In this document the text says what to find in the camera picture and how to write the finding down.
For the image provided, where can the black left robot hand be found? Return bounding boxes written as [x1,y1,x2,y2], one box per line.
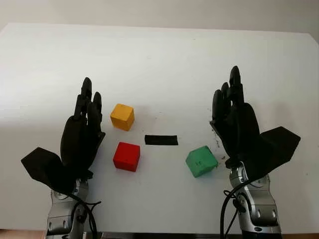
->
[60,77,106,180]

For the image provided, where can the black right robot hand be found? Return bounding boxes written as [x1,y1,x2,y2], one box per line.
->
[209,65,262,173]

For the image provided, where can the green wooden cube block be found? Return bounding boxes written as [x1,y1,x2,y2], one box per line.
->
[185,145,219,178]

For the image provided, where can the yellow wooden cube block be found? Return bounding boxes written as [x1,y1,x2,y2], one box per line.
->
[110,103,136,131]

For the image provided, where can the red wooden cube block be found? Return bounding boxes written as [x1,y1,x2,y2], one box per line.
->
[113,141,141,173]

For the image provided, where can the black tape strip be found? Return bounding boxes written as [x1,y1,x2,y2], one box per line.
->
[144,134,179,146]

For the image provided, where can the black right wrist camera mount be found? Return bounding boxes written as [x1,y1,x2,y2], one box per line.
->
[245,126,301,185]

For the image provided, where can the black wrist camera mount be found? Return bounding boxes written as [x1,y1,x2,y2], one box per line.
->
[245,126,301,185]
[20,147,77,196]

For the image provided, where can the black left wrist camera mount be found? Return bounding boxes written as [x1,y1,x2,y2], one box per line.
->
[20,147,77,196]

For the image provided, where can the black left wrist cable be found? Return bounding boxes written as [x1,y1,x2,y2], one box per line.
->
[66,191,102,239]

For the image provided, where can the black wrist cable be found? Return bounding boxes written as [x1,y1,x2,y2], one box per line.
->
[66,191,102,239]
[219,189,247,239]

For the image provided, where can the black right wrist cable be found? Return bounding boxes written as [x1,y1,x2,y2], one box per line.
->
[219,189,247,239]

